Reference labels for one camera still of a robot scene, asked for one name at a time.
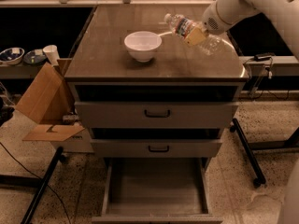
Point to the grey drawer cabinet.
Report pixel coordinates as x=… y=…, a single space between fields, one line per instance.
x=102 y=58

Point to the brown cardboard box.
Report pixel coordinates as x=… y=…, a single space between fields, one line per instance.
x=45 y=102

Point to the white box under cardboard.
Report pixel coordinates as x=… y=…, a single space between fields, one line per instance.
x=75 y=139

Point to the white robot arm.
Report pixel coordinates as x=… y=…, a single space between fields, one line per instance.
x=284 y=15

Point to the blue patterned plate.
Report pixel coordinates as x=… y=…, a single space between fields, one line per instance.
x=35 y=57

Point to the clear plastic water bottle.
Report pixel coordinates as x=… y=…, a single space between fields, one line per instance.
x=181 y=25

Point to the black left stand leg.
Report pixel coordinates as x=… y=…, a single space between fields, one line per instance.
x=42 y=184

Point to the grey bottom drawer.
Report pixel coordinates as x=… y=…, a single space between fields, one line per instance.
x=156 y=191

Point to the white ceramic bowl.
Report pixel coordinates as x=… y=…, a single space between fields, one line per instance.
x=142 y=45

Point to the grey drawer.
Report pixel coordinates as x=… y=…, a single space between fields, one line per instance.
x=155 y=143
x=118 y=106
x=156 y=191

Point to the blue patterned bowl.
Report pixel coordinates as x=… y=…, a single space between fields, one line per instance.
x=12 y=56

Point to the grey middle drawer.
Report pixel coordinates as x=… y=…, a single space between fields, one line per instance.
x=155 y=143

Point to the black right stand leg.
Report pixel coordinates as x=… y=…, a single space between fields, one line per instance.
x=259 y=179

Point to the black stand leg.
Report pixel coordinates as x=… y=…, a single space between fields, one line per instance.
x=259 y=179
x=42 y=184

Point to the white paper cup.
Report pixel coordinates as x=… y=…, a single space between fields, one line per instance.
x=52 y=54

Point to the grey top drawer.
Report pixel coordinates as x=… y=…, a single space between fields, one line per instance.
x=118 y=106

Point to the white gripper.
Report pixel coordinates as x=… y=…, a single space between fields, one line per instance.
x=212 y=19

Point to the black power adapter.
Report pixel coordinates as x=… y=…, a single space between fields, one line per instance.
x=263 y=56

